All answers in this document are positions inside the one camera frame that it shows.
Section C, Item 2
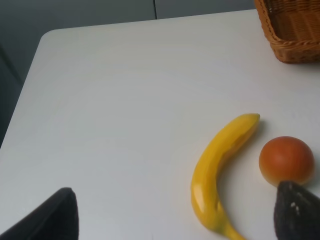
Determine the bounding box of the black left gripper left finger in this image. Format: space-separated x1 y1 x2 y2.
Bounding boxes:
0 187 79 240

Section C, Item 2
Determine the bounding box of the woven wicker basket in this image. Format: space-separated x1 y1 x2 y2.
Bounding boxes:
254 0 320 64

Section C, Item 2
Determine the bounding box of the yellow banana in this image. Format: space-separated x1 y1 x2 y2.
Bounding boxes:
190 113 260 240

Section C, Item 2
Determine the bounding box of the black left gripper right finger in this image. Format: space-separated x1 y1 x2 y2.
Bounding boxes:
273 181 320 240

